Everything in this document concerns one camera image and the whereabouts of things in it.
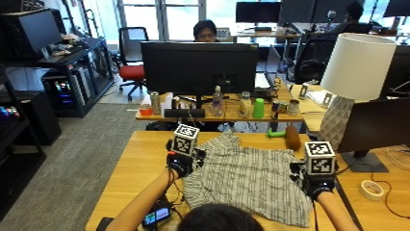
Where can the person's left hand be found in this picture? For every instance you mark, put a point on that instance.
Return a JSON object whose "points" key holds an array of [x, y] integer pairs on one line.
{"points": [[178, 163]]}

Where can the person's right hand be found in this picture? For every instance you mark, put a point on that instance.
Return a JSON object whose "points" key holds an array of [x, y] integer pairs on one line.
{"points": [[318, 184]]}

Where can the grey striped shirt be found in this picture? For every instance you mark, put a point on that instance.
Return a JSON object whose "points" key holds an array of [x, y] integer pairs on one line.
{"points": [[247, 179]]}

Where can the white marker cube left glove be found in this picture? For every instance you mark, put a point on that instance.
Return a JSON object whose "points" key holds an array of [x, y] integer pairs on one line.
{"points": [[183, 140]]}

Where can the white marker cube glove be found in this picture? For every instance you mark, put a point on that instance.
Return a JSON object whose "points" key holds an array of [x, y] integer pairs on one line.
{"points": [[183, 140], [319, 158]]}

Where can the white marker cube right glove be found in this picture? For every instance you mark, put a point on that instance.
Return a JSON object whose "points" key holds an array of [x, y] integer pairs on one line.
{"points": [[319, 158]]}

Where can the brown wooden roller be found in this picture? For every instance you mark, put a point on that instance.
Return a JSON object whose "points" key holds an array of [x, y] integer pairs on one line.
{"points": [[293, 137]]}

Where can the black flat monitor base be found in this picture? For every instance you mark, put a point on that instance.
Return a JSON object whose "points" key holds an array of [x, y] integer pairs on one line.
{"points": [[183, 113]]}

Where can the wooden desk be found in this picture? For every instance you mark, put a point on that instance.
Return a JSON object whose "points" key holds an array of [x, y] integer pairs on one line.
{"points": [[221, 109]]}

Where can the white faceted lamp base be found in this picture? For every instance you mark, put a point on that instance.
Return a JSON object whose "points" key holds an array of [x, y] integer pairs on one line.
{"points": [[335, 123]]}

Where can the clear water bottle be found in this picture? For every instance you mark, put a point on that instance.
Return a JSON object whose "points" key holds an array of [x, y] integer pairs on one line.
{"points": [[217, 101]]}

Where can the white tape roll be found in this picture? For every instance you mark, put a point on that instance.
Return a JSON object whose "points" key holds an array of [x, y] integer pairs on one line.
{"points": [[371, 190]]}

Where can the the person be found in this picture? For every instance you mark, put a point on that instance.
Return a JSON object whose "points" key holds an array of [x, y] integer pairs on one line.
{"points": [[219, 218]]}

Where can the orange small cup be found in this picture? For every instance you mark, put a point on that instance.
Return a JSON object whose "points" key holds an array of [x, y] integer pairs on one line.
{"points": [[145, 110]]}

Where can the dark drink can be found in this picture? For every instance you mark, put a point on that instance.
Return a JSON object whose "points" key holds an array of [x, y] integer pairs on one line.
{"points": [[275, 109]]}

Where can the black device with lit screen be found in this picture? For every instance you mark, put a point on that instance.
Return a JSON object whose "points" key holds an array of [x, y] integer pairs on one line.
{"points": [[155, 215]]}

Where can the green plastic cup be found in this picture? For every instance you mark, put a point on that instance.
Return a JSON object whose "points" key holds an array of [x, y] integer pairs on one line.
{"points": [[258, 108]]}

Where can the black monitor with square stand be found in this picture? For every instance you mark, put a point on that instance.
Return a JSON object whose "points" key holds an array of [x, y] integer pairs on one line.
{"points": [[375, 128]]}

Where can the large black monitor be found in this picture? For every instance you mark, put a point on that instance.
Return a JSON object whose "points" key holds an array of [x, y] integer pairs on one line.
{"points": [[198, 69]]}

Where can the red office chair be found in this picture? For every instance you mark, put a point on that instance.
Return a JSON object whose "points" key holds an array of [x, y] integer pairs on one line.
{"points": [[130, 64]]}

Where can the black office chair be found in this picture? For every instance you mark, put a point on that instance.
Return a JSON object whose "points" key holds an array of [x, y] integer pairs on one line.
{"points": [[314, 61]]}

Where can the white lamp shade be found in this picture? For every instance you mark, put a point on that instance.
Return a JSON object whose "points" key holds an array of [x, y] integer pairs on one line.
{"points": [[358, 65]]}

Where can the black shelf rack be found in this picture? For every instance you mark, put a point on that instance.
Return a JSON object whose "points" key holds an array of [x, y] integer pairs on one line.
{"points": [[81, 73]]}

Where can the black computer tower with lights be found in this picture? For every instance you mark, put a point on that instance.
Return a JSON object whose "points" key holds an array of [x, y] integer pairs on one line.
{"points": [[61, 89]]}

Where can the black cabinet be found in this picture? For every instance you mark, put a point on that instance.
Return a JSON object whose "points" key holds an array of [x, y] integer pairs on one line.
{"points": [[29, 118]]}

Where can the black background monitor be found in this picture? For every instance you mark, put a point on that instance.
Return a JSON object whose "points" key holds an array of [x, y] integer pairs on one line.
{"points": [[257, 12]]}

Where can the black box on shelf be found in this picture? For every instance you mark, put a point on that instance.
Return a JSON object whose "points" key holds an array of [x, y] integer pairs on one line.
{"points": [[29, 33]]}

